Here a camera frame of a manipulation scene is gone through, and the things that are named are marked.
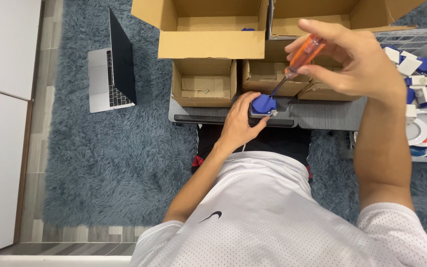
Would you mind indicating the person's left hand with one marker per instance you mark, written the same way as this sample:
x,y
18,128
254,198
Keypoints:
x,y
237,124

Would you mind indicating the person's right hand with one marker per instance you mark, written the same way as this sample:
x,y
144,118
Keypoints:
x,y
365,63

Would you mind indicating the blue and grey socket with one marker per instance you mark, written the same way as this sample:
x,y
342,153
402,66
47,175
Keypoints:
x,y
264,104

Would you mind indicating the black shorts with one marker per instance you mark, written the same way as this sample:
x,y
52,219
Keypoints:
x,y
280,139

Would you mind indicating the large open cardboard box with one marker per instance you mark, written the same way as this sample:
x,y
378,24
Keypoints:
x,y
211,44
347,15

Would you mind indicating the small open cardboard box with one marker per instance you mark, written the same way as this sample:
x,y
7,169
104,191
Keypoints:
x,y
263,78
321,94
203,85

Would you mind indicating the pile of white blue sockets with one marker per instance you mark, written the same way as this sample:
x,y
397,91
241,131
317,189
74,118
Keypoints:
x,y
421,79

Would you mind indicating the grey lap table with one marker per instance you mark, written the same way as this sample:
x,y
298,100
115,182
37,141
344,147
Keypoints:
x,y
321,115

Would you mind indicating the small round white ceiling light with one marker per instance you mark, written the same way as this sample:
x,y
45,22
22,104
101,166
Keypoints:
x,y
415,132

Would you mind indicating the small blue plastic part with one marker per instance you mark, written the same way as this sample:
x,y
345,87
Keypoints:
x,y
248,29

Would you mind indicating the white mesh shirt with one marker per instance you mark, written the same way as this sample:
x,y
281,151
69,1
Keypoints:
x,y
265,218

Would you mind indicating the blue shaggy rug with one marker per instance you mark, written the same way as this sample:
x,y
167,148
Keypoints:
x,y
124,159

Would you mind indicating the silver laptop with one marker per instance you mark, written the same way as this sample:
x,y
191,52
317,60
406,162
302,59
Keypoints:
x,y
113,79

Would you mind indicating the white cabinet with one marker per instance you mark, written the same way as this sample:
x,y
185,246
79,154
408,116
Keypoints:
x,y
2,129

